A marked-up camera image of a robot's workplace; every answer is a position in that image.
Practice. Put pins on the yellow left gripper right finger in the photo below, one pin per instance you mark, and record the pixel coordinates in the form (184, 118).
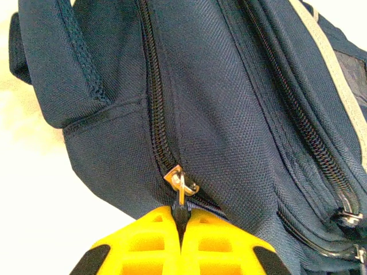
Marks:
(235, 238)

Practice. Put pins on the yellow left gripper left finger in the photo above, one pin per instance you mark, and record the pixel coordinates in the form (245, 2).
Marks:
(129, 232)

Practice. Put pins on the navy blue backpack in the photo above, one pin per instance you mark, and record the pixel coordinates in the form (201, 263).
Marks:
(215, 114)

